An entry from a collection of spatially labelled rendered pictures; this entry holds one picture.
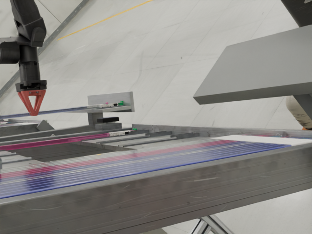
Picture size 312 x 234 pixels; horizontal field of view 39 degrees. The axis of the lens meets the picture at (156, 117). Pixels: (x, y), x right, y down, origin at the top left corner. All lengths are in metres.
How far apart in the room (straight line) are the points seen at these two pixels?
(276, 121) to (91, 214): 1.74
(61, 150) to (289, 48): 0.68
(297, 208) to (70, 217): 1.35
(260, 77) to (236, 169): 0.72
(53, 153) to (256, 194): 0.68
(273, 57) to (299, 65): 0.13
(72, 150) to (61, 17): 8.11
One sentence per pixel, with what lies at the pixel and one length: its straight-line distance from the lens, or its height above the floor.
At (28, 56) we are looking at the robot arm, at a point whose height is 1.05.
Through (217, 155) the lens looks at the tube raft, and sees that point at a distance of 0.62.
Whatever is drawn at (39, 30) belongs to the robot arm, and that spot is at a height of 1.08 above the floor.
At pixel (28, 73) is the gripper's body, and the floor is 1.02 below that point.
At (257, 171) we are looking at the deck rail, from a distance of 0.60.
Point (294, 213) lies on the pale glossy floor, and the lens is 1.73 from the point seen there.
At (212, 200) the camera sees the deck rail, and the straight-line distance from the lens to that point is 0.55.
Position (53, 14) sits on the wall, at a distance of 9.20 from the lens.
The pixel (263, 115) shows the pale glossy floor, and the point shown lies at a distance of 2.23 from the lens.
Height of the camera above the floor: 1.21
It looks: 24 degrees down
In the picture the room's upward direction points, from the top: 44 degrees counter-clockwise
